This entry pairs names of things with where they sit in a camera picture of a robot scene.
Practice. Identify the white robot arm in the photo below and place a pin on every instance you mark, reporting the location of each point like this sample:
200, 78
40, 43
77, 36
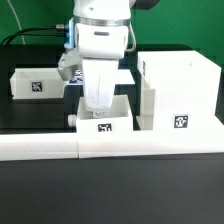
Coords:
99, 31

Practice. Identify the white front drawer tray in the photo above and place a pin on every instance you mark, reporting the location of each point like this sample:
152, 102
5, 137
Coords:
118, 119

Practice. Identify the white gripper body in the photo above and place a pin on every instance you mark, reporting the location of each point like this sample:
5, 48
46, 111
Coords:
99, 83

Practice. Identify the white drawer tray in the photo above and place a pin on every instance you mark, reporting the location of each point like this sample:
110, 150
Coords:
118, 119
36, 83

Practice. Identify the white L-shaped foam fence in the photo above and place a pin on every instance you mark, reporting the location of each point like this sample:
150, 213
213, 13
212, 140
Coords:
203, 140

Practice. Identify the white rear drawer tray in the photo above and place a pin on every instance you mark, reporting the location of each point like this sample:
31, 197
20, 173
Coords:
36, 83

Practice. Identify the white drawer cabinet box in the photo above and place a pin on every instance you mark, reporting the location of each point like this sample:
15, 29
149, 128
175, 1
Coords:
179, 90

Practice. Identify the white fiducial marker sheet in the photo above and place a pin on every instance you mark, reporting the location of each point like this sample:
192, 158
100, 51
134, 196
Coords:
123, 77

